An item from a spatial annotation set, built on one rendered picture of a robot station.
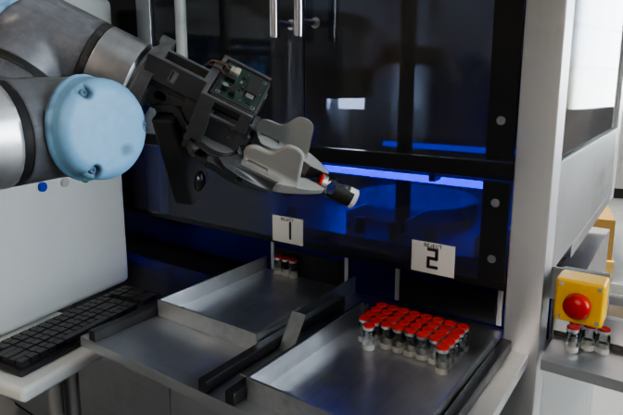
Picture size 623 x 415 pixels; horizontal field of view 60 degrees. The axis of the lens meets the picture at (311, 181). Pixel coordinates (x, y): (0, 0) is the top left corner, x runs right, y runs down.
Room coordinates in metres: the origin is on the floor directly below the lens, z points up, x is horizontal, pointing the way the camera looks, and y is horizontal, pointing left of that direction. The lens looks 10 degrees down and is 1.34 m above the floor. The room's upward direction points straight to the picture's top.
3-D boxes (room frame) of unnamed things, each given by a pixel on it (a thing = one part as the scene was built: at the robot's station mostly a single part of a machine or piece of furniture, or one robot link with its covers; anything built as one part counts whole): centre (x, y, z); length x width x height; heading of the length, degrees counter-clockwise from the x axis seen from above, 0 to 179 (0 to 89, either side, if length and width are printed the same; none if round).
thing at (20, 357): (1.12, 0.51, 0.82); 0.40 x 0.14 x 0.02; 154
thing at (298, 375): (0.79, -0.11, 0.90); 0.34 x 0.26 x 0.04; 145
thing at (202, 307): (1.08, 0.10, 0.90); 0.34 x 0.26 x 0.04; 145
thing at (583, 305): (0.80, -0.42, 0.99); 0.04 x 0.04 x 0.04; 55
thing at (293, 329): (0.84, 0.06, 0.91); 0.14 x 0.03 x 0.06; 144
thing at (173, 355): (0.92, 0.01, 0.87); 0.70 x 0.48 x 0.02; 55
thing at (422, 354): (0.86, -0.16, 0.90); 0.18 x 0.02 x 0.05; 55
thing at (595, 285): (0.84, -0.45, 0.99); 0.08 x 0.07 x 0.07; 145
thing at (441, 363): (0.79, -0.21, 0.90); 0.02 x 0.02 x 0.05
